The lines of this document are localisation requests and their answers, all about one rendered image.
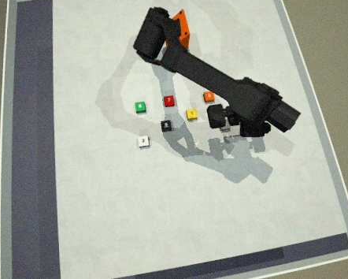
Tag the green block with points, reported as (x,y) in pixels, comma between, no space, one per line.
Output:
(140,107)

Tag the yellow block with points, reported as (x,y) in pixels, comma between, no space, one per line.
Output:
(191,114)

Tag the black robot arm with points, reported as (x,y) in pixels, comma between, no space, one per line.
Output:
(252,102)

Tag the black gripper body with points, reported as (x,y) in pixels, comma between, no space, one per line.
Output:
(217,114)

